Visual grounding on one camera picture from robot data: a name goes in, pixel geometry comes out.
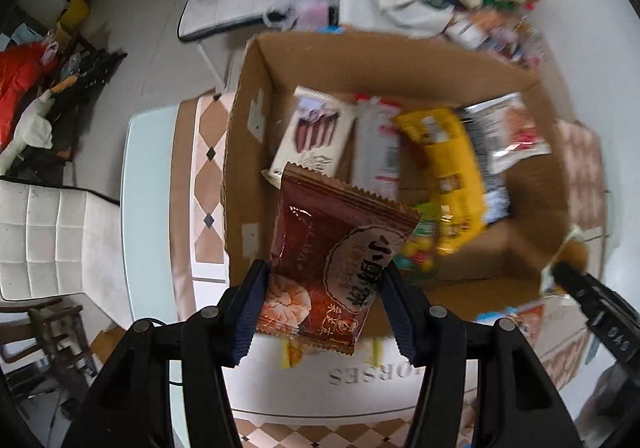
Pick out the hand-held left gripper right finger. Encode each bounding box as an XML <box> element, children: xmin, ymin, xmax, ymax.
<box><xmin>381</xmin><ymin>260</ymin><xmax>583</xmax><ymax>448</ymax></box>

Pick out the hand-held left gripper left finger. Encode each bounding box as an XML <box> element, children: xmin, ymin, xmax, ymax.
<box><xmin>62</xmin><ymin>259</ymin><xmax>273</xmax><ymax>448</ymax></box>

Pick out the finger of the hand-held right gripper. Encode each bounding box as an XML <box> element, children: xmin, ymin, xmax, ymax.
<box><xmin>547</xmin><ymin>260</ymin><xmax>608</xmax><ymax>323</ymax></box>

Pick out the clear packet with orange jelly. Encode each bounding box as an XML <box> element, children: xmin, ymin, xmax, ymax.
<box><xmin>540</xmin><ymin>225</ymin><xmax>591</xmax><ymax>299</ymax></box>

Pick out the green candy packet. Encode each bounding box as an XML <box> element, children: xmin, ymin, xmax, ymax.
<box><xmin>395</xmin><ymin>218</ymin><xmax>441</xmax><ymax>286</ymax></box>

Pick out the brown pastry packet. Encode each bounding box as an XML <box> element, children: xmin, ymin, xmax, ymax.
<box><xmin>256</xmin><ymin>163</ymin><xmax>421</xmax><ymax>356</ymax></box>

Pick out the yellow and black snack packet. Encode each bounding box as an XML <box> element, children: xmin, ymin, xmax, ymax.
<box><xmin>392</xmin><ymin>105</ymin><xmax>511</xmax><ymax>256</ymax></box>

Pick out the red and white stick packet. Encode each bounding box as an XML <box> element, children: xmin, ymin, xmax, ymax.
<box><xmin>350</xmin><ymin>95</ymin><xmax>405</xmax><ymax>201</ymax></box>

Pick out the silver black snack packet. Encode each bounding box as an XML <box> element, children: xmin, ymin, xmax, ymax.
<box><xmin>462</xmin><ymin>92</ymin><xmax>551</xmax><ymax>176</ymax></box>

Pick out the white chocolate wafer packet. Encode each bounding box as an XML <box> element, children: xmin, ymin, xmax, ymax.
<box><xmin>262</xmin><ymin>86</ymin><xmax>357</xmax><ymax>189</ymax></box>

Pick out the printed cardboard box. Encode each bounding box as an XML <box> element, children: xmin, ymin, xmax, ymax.
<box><xmin>220</xmin><ymin>30</ymin><xmax>576</xmax><ymax>339</ymax></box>

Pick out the person's right forearm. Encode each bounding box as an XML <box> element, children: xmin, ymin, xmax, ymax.
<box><xmin>577</xmin><ymin>363</ymin><xmax>631</xmax><ymax>436</ymax></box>

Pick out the orange panda snack packet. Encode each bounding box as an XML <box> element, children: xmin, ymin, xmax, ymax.
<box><xmin>475</xmin><ymin>300</ymin><xmax>546</xmax><ymax>346</ymax></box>

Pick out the white quilted chair black trim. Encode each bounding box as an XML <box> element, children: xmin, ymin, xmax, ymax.
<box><xmin>0</xmin><ymin>178</ymin><xmax>123</xmax><ymax>301</ymax></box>

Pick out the pile of empty wrappers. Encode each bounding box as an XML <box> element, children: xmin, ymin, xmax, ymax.
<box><xmin>442</xmin><ymin>0</ymin><xmax>551</xmax><ymax>71</ymax></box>

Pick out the dark low bench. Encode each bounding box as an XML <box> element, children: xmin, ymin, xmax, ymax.
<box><xmin>42</xmin><ymin>35</ymin><xmax>128</xmax><ymax>163</ymax></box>

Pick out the white plush toy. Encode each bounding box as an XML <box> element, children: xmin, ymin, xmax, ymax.
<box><xmin>0</xmin><ymin>88</ymin><xmax>56</xmax><ymax>173</ymax></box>

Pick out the red bag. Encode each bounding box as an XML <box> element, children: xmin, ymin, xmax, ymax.
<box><xmin>0</xmin><ymin>42</ymin><xmax>61</xmax><ymax>149</ymax></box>

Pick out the yellow bag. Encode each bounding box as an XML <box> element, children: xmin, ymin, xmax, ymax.
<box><xmin>55</xmin><ymin>0</ymin><xmax>91</xmax><ymax>36</ymax></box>

